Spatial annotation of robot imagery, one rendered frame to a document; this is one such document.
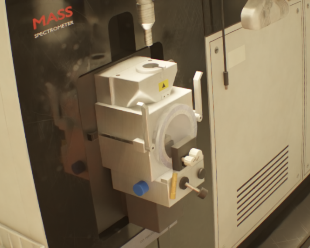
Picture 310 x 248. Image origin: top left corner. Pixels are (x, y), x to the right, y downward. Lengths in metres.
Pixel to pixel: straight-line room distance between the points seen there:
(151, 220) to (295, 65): 0.59
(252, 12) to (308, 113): 0.82
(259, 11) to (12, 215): 0.43
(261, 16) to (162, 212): 0.35
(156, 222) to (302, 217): 0.67
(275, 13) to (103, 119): 0.29
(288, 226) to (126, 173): 0.69
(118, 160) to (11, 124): 0.18
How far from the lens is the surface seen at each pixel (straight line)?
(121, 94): 0.80
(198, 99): 0.84
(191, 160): 0.80
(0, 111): 0.75
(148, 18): 0.78
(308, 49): 1.40
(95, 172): 0.86
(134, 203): 0.89
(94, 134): 0.82
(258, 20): 0.65
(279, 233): 1.43
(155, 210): 0.87
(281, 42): 1.26
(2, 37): 0.70
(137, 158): 0.81
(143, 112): 0.75
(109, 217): 0.91
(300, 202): 1.55
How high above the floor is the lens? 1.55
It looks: 24 degrees down
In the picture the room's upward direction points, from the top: 5 degrees counter-clockwise
